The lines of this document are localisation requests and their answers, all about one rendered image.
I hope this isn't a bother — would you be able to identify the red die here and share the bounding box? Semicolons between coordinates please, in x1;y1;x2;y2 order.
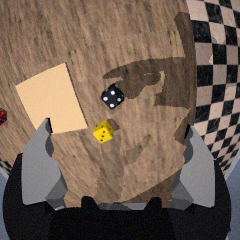
0;110;5;126

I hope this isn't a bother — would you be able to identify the yellow die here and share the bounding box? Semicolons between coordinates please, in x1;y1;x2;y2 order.
93;120;113;143

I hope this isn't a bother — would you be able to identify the beige flat mat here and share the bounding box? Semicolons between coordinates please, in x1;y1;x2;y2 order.
15;63;88;134

